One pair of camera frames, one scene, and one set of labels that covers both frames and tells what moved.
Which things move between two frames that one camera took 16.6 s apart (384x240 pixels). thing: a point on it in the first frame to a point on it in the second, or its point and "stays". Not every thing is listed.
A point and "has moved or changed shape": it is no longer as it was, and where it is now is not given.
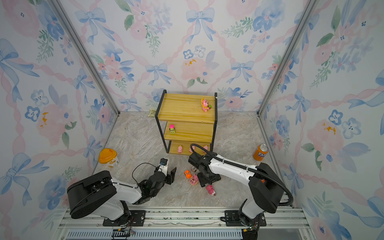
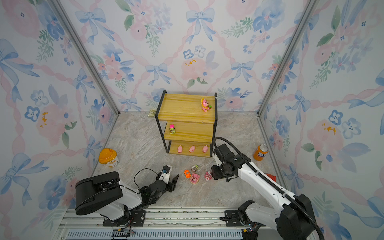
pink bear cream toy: x=210 y=189 has moved or changed shape
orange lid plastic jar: x=109 y=156 stays
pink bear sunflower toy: x=205 y=105 stays
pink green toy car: x=172 y=129 stays
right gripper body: x=204 y=180 to x=219 y=172
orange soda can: x=260 y=152 stays
